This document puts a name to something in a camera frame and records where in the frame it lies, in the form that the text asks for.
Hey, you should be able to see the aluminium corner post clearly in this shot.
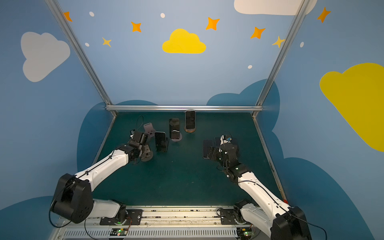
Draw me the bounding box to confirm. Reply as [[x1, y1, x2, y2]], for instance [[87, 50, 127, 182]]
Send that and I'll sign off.
[[45, 0, 113, 107], [252, 0, 311, 120]]

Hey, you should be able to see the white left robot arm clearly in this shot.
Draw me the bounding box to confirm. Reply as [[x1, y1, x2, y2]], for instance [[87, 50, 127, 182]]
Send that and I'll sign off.
[[49, 131, 149, 225]]

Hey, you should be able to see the right controller board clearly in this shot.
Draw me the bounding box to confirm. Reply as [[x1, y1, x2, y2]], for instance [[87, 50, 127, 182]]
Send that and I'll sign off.
[[236, 228, 254, 240]]

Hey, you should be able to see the aluminium left corner post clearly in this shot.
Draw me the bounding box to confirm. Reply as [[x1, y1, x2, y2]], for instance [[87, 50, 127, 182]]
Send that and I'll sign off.
[[45, 0, 113, 107]]

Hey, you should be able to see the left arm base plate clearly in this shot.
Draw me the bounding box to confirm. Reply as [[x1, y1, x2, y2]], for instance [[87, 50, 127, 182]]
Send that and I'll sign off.
[[100, 209, 143, 226]]

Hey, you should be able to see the black phone on wooden stand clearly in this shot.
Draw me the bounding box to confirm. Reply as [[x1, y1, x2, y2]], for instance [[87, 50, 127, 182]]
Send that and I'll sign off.
[[185, 110, 196, 131]]

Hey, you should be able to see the grey round rear stand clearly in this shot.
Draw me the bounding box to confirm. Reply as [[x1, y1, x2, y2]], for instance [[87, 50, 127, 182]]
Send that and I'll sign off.
[[171, 133, 183, 142]]

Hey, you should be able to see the aluminium right corner post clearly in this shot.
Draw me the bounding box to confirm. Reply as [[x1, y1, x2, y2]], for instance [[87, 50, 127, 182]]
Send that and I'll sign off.
[[252, 0, 311, 120]]

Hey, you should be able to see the left controller board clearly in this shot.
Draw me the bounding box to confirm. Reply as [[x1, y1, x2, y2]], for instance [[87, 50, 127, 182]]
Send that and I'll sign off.
[[110, 229, 129, 237]]

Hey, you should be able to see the phone with light green edge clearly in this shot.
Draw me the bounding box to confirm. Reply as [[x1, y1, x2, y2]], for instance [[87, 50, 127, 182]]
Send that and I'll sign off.
[[155, 132, 168, 153]]

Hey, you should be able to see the black phone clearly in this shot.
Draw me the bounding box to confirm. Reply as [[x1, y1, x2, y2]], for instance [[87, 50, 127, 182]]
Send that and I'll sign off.
[[169, 118, 180, 140], [185, 110, 196, 131], [214, 137, 222, 148]]

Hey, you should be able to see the aluminium back frame rail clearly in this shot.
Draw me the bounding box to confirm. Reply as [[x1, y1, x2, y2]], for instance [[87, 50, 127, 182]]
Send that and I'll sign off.
[[106, 105, 263, 112]]

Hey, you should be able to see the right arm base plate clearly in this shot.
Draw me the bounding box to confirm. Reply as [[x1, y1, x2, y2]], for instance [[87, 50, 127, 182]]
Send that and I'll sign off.
[[217, 208, 248, 225]]

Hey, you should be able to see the purple phone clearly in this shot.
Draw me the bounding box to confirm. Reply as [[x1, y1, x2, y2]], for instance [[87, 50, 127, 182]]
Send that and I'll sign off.
[[203, 140, 214, 159]]

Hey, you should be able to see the grey round phone stand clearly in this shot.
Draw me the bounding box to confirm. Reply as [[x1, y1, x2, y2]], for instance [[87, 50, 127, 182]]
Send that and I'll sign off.
[[141, 144, 154, 162]]

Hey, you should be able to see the controller board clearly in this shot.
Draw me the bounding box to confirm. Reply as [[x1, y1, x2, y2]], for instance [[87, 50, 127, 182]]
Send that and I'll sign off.
[[110, 229, 129, 237], [236, 228, 254, 240]]

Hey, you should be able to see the grey round front stand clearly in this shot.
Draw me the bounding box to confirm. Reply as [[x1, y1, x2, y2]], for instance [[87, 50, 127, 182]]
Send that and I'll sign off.
[[143, 123, 156, 138]]

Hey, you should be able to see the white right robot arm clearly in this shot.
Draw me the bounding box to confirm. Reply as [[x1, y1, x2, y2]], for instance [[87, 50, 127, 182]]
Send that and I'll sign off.
[[207, 142, 312, 240]]

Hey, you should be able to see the wooden round phone stand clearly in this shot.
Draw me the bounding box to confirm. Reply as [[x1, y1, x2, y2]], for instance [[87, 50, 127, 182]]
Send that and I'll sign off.
[[184, 127, 196, 133]]

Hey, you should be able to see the aluminium front rail bed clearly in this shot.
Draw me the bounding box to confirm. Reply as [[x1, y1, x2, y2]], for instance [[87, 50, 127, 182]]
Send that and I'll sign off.
[[50, 206, 270, 240]]

